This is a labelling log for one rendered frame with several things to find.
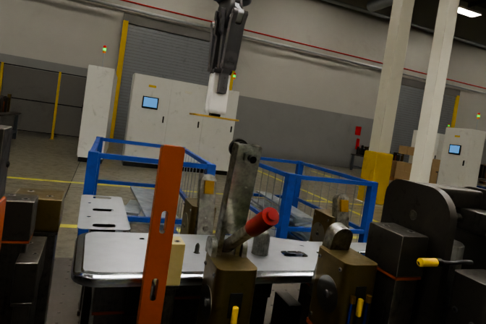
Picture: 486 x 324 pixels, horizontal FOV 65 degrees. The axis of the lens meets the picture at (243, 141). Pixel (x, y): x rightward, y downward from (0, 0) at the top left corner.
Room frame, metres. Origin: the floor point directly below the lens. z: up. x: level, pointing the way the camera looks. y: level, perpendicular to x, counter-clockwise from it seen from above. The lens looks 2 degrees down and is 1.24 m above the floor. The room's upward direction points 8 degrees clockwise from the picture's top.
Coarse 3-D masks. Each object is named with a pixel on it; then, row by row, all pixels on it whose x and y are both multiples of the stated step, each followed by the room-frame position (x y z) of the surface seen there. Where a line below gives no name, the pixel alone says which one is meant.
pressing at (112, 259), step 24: (96, 240) 0.66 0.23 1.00; (120, 240) 0.68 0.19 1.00; (144, 240) 0.70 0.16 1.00; (192, 240) 0.74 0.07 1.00; (288, 240) 0.84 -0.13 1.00; (72, 264) 0.56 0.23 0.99; (96, 264) 0.56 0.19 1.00; (120, 264) 0.57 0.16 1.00; (192, 264) 0.62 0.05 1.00; (264, 264) 0.67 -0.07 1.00; (288, 264) 0.68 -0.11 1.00; (312, 264) 0.70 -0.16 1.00
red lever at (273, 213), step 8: (272, 208) 0.44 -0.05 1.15; (256, 216) 0.44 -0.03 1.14; (264, 216) 0.43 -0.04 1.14; (272, 216) 0.43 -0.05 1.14; (248, 224) 0.46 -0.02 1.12; (256, 224) 0.44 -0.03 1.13; (264, 224) 0.43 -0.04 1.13; (272, 224) 0.43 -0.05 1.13; (240, 232) 0.49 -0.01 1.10; (248, 232) 0.46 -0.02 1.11; (256, 232) 0.45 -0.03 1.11; (224, 240) 0.54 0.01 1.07; (232, 240) 0.51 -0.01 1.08; (240, 240) 0.49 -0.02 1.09; (224, 248) 0.53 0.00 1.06; (232, 248) 0.53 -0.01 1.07
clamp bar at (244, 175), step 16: (240, 144) 0.51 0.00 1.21; (240, 160) 0.51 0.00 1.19; (256, 160) 0.50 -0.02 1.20; (240, 176) 0.52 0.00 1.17; (224, 192) 0.53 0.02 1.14; (240, 192) 0.52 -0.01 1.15; (224, 208) 0.52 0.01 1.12; (240, 208) 0.53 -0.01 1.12; (224, 224) 0.52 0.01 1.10; (240, 224) 0.53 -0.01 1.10
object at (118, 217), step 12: (84, 204) 0.89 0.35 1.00; (96, 204) 0.90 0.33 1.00; (108, 204) 0.92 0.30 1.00; (120, 204) 0.94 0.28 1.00; (84, 216) 0.79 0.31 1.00; (96, 216) 0.80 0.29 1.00; (108, 216) 0.82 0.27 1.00; (120, 216) 0.83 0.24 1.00; (84, 228) 0.72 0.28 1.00; (96, 228) 0.73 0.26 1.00; (108, 228) 0.74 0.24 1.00; (120, 228) 0.75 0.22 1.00
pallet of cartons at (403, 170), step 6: (402, 150) 13.87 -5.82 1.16; (408, 150) 13.64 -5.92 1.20; (402, 162) 13.83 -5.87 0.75; (432, 162) 13.12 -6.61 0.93; (438, 162) 13.23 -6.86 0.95; (396, 168) 13.99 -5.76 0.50; (402, 168) 13.74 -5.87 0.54; (408, 168) 13.51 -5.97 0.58; (432, 168) 13.12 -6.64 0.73; (438, 168) 13.24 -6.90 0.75; (396, 174) 13.94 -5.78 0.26; (402, 174) 13.71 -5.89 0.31; (408, 174) 13.47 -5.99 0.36; (432, 174) 13.15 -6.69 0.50; (432, 180) 13.17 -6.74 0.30
